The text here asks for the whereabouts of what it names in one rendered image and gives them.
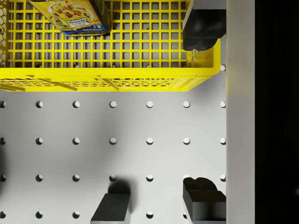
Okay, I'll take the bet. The yellow basket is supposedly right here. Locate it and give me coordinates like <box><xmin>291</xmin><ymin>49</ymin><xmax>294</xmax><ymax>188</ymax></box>
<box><xmin>0</xmin><ymin>0</ymin><xmax>221</xmax><ymax>92</ymax></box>

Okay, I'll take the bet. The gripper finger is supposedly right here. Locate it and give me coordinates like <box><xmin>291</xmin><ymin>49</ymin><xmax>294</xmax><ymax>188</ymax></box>
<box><xmin>182</xmin><ymin>177</ymin><xmax>227</xmax><ymax>221</ymax></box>
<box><xmin>182</xmin><ymin>0</ymin><xmax>227</xmax><ymax>52</ymax></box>

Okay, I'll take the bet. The flat-sided can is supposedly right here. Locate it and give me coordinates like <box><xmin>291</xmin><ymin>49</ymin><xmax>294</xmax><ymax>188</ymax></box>
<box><xmin>26</xmin><ymin>0</ymin><xmax>113</xmax><ymax>37</ymax></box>

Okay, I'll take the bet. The grey cube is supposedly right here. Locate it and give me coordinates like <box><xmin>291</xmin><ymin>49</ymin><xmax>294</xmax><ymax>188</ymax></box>
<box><xmin>90</xmin><ymin>193</ymin><xmax>132</xmax><ymax>223</ymax></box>

